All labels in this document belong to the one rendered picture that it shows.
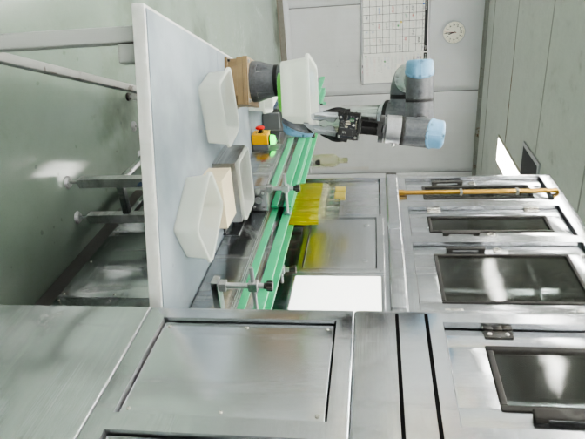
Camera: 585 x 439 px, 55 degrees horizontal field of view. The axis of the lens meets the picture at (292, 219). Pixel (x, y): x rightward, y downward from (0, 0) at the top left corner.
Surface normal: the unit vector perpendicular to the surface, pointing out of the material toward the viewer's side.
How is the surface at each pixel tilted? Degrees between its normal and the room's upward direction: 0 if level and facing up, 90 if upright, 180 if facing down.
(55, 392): 90
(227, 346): 90
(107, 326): 90
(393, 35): 90
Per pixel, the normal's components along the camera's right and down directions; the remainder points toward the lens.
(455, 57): -0.13, 0.47
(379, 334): -0.07, -0.88
